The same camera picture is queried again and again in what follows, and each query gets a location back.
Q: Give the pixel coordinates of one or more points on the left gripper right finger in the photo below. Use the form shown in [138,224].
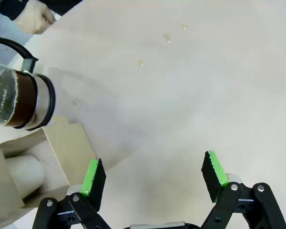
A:
[214,176]

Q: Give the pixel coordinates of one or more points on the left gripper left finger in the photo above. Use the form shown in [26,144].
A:
[95,186]

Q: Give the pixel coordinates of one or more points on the white paper cup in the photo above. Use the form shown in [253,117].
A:
[26,171]

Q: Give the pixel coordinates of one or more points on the person's right forearm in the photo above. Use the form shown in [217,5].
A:
[7,9]

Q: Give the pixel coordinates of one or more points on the brown cardboard cup carrier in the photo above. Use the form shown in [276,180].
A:
[69,143]

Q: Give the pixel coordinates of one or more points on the person's right hand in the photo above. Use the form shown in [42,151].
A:
[34,19]

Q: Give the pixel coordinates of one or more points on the glass french press with coffee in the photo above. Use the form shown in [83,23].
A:
[26,100]

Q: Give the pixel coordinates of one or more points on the liquid droplet on table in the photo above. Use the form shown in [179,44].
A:
[167,37]
[140,63]
[184,27]

